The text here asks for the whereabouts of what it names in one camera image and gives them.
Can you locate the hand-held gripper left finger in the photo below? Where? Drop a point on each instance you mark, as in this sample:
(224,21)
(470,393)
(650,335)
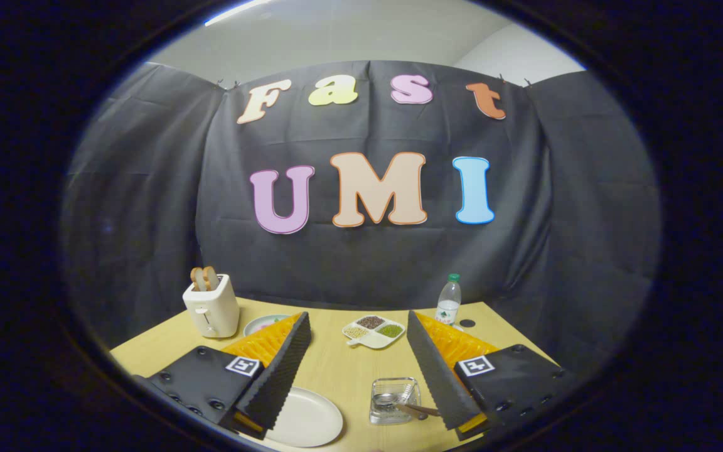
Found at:
(280,370)

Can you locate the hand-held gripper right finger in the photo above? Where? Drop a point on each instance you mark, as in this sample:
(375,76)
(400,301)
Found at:
(440,376)

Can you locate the pink ham slice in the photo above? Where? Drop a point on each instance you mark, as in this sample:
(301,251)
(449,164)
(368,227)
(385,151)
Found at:
(264,325)

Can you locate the pale green food plate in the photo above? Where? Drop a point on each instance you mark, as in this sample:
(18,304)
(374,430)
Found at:
(253,328)

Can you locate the large white plate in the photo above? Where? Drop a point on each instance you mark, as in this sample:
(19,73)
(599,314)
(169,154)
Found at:
(311,417)

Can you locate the clear plastic water bottle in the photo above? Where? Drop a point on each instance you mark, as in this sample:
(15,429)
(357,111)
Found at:
(448,304)

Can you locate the divided white condiment dish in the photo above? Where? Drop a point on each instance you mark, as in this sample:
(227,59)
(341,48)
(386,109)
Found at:
(374,339)

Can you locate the cream white toaster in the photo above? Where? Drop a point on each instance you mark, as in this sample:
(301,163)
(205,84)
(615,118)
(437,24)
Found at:
(214,314)

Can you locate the toasted bread slice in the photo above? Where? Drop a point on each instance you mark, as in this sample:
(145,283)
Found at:
(211,277)
(198,278)

